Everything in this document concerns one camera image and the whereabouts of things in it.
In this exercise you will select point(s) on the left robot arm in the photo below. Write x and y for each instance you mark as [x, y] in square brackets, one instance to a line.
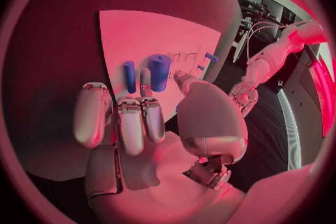
[275, 51]

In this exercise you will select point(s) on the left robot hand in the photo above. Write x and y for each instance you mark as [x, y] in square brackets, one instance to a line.
[244, 95]

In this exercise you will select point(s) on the thin long blue cylinder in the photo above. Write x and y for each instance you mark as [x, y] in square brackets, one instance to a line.
[129, 77]

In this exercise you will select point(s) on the white task board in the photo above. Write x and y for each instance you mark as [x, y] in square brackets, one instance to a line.
[147, 39]

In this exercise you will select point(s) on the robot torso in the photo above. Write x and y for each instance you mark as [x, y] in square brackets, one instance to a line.
[304, 102]

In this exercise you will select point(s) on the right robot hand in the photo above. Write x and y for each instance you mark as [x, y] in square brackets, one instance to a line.
[162, 175]

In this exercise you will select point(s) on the small blue peg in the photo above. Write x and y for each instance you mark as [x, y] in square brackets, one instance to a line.
[201, 68]

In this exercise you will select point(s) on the large blue cylinder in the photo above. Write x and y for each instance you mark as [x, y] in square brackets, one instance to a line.
[158, 72]

